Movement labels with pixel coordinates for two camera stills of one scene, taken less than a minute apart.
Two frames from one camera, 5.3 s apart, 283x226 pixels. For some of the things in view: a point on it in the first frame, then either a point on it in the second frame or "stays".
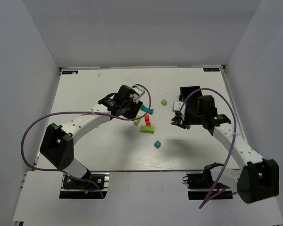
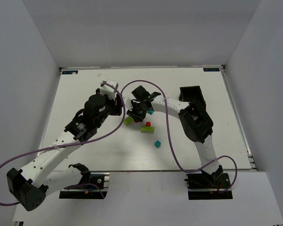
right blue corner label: (211, 69) stays
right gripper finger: (178, 121) to (135, 117)
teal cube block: (157, 144) stays
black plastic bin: (193, 99) stays
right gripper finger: (185, 126) to (137, 119)
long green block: (147, 129) stays
